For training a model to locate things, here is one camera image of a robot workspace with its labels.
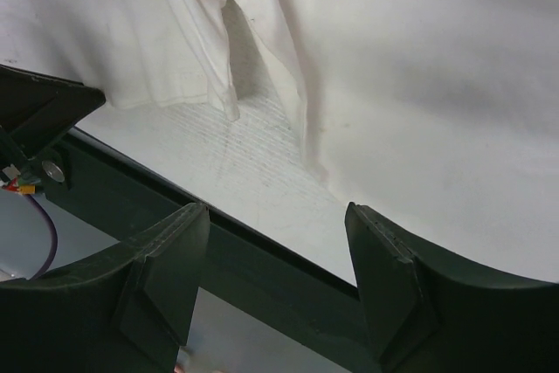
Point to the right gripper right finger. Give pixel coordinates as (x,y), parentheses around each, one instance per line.
(430,310)

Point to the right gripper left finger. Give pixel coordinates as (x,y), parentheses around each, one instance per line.
(127,308)

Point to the white t-shirt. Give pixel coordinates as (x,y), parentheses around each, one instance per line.
(442,115)

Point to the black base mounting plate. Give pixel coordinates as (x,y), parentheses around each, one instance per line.
(297,298)

